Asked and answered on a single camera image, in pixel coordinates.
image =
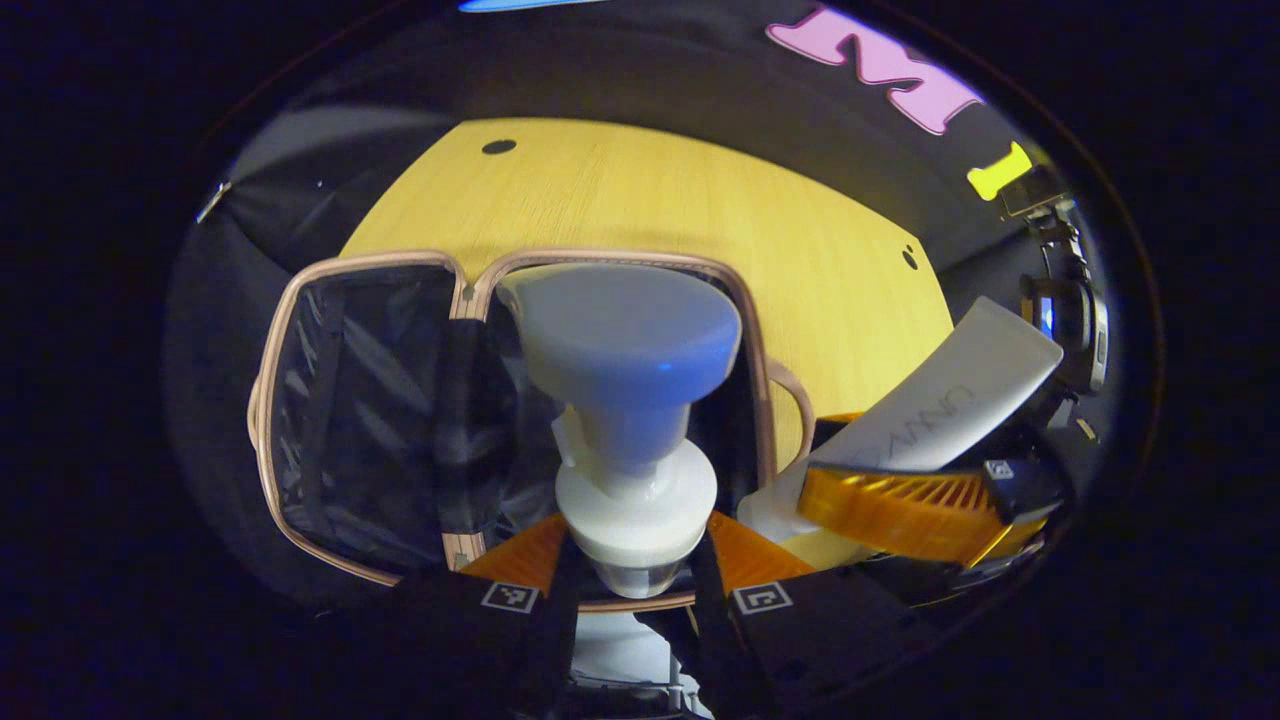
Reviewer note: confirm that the pink suitcase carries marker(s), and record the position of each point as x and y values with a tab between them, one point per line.
360	400

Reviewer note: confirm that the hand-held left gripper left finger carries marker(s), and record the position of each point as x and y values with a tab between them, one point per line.
550	640

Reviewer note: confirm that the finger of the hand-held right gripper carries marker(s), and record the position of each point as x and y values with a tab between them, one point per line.
900	510
830	420

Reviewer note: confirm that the metal clip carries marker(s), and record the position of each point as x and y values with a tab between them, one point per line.
213	200

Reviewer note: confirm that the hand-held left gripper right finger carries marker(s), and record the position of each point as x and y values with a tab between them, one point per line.
715	640

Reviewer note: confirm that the black backdrop cloth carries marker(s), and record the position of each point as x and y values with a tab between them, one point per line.
700	80

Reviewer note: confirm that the white pump bottle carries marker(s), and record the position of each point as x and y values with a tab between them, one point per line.
620	340

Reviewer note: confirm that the white squeeze tube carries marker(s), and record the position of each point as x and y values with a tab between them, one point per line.
960	400

